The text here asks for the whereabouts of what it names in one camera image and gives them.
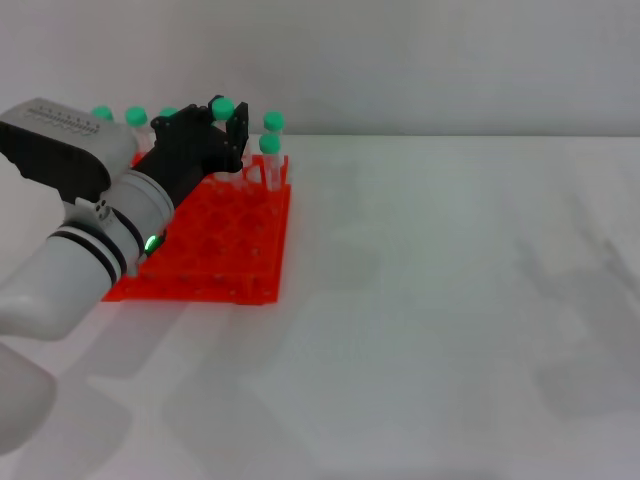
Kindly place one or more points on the green capped clear test tube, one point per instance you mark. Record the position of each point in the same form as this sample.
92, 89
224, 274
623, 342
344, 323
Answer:
222, 108
102, 113
169, 112
270, 144
136, 117
273, 120

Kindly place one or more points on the orange test tube rack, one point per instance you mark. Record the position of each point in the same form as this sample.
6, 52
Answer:
225, 240

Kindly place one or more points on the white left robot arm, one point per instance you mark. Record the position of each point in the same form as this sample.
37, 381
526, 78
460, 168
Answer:
75, 265

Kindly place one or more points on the grey and black wrist camera box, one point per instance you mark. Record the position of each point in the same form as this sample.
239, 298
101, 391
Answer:
60, 150

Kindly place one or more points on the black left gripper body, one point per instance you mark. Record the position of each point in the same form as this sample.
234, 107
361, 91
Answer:
185, 150

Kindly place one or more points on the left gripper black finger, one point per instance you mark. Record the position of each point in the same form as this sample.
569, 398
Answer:
210, 106
239, 130

